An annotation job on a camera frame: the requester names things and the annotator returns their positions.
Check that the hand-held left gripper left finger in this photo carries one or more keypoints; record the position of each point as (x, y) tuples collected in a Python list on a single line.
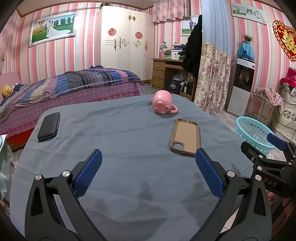
[(89, 172)]

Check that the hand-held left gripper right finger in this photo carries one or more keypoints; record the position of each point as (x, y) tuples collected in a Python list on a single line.
[(209, 172)]

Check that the red round paper decal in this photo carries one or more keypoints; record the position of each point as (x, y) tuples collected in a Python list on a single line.
[(112, 32), (138, 35)]

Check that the black box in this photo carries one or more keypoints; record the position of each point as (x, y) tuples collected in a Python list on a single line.
[(173, 87)]

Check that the yellow duck plush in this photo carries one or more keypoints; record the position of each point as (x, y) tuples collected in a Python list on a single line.
[(7, 91)]

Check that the grey table cloth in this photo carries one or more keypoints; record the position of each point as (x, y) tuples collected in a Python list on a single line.
[(129, 143)]

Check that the white wardrobe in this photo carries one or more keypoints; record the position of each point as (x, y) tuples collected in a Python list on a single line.
[(124, 60)]

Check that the teal plastic basket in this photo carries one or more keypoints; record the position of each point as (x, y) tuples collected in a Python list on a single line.
[(254, 132)]

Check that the framed wedding photo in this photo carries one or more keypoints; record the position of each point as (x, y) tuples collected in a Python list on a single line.
[(53, 27)]

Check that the pink curtain valance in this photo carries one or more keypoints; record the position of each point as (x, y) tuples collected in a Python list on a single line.
[(171, 10)]

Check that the small potted plant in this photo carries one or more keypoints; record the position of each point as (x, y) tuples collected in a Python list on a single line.
[(248, 39)]

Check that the red clothes pile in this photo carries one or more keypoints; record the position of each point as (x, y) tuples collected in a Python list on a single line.
[(289, 80)]

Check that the small wall photo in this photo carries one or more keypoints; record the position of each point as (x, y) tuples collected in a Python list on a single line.
[(186, 26)]

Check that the brown tray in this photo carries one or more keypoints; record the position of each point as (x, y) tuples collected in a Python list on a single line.
[(186, 136)]

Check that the pink headboard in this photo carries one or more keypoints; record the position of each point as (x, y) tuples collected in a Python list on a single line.
[(10, 78)]

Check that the blue and floral curtain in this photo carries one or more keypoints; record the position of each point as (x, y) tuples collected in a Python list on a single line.
[(215, 69)]

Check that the striped purple quilt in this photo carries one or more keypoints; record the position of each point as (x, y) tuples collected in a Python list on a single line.
[(81, 81)]

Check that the white floor fan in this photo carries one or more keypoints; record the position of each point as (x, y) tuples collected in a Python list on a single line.
[(179, 76)]

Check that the floral covered furniture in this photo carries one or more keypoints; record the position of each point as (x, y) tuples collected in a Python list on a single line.
[(286, 115)]

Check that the red heart wall decoration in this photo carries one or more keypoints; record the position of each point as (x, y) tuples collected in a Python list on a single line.
[(285, 39)]

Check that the pink clothes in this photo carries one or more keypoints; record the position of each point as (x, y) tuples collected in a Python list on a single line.
[(271, 95)]

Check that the bed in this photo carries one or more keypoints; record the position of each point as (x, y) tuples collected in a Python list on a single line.
[(81, 97)]

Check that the pink pig mug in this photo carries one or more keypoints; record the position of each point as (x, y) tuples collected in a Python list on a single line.
[(161, 102)]

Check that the wooden desk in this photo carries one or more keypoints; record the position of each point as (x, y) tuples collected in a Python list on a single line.
[(158, 74)]

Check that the blue cloth cover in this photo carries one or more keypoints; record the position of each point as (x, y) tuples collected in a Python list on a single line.
[(247, 52)]

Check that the water dispenser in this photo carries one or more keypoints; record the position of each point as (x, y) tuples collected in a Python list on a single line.
[(240, 92)]

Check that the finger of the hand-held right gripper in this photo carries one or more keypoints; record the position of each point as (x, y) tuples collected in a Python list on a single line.
[(276, 141), (253, 151)]

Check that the black hanging coat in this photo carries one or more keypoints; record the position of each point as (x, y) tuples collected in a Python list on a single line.
[(193, 51)]

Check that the pale green cloth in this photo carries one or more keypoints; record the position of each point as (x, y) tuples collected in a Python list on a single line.
[(5, 166)]

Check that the wall clock poster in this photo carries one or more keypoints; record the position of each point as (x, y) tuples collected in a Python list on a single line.
[(248, 12)]

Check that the desk lamp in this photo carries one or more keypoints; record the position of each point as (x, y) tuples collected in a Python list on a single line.
[(163, 47)]

